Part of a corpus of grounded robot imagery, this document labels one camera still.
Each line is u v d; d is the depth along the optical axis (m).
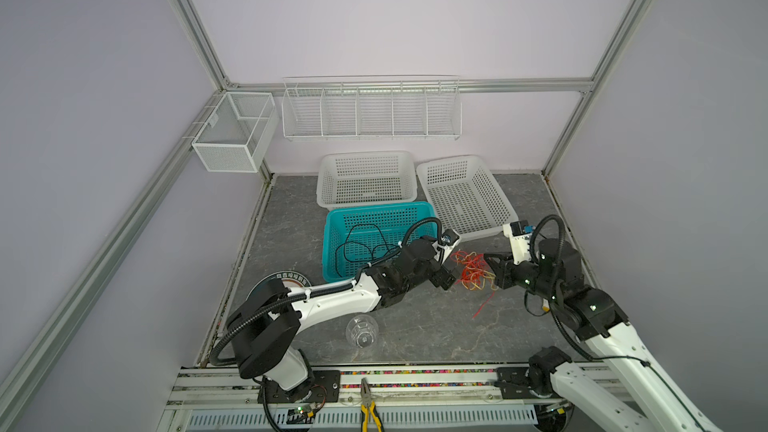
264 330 0.43
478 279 0.79
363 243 1.00
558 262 0.51
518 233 0.62
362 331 0.83
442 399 0.73
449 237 0.66
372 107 0.98
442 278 0.70
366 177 1.20
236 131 1.01
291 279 0.91
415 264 0.60
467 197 1.13
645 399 0.43
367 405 0.71
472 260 0.80
